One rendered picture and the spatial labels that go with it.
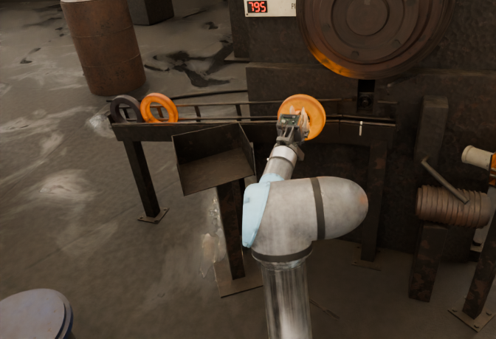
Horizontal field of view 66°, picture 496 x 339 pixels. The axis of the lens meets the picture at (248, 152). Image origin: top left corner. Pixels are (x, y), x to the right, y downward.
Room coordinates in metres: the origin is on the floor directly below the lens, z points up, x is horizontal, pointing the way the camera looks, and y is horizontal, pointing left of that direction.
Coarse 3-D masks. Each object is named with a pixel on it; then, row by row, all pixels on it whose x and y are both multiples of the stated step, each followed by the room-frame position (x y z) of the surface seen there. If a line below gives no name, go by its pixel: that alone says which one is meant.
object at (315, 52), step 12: (300, 0) 1.30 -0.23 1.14; (444, 0) 1.13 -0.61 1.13; (300, 12) 1.30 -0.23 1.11; (444, 12) 1.13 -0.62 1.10; (300, 24) 1.30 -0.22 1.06; (444, 24) 1.13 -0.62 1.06; (432, 36) 1.14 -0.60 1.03; (312, 48) 1.29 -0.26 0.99; (432, 48) 1.14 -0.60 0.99; (324, 60) 1.27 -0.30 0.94; (408, 60) 1.16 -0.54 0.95; (420, 60) 1.15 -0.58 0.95; (348, 72) 1.24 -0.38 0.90; (360, 72) 1.22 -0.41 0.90; (372, 72) 1.20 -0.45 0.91; (384, 72) 1.19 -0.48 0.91; (396, 72) 1.17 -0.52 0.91
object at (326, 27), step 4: (408, 0) 1.09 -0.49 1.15; (412, 0) 1.08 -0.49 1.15; (408, 4) 1.08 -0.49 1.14; (412, 4) 1.08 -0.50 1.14; (324, 24) 1.18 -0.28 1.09; (328, 24) 1.18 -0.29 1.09; (324, 28) 1.18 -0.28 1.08; (328, 28) 1.17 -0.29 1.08; (396, 40) 1.10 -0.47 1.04; (392, 44) 1.10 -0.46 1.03; (396, 44) 1.09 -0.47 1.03; (352, 52) 1.14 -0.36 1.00; (356, 52) 1.14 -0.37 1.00; (352, 56) 1.14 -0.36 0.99; (356, 56) 1.14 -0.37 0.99
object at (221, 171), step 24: (192, 144) 1.27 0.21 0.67; (216, 144) 1.29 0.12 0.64; (240, 144) 1.31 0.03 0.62; (192, 168) 1.22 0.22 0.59; (216, 168) 1.19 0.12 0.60; (240, 168) 1.16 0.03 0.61; (192, 192) 1.07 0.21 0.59; (216, 192) 1.20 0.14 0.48; (216, 264) 1.26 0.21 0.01; (240, 264) 1.17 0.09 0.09; (240, 288) 1.11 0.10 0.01
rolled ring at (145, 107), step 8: (152, 96) 1.61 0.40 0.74; (160, 96) 1.60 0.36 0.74; (144, 104) 1.63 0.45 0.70; (168, 104) 1.58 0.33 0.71; (144, 112) 1.63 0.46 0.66; (168, 112) 1.58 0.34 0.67; (176, 112) 1.59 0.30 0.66; (152, 120) 1.63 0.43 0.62; (168, 120) 1.58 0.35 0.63; (176, 120) 1.59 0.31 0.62
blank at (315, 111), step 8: (296, 96) 1.10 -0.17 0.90; (304, 96) 1.09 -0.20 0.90; (288, 104) 1.10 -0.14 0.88; (296, 104) 1.09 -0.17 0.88; (304, 104) 1.08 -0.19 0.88; (312, 104) 1.07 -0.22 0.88; (320, 104) 1.08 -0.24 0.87; (280, 112) 1.11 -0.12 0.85; (288, 112) 1.10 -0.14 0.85; (312, 112) 1.07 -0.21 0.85; (320, 112) 1.06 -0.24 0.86; (312, 120) 1.07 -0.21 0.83; (320, 120) 1.05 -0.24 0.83; (312, 128) 1.06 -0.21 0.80; (320, 128) 1.05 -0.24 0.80; (312, 136) 1.06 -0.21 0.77
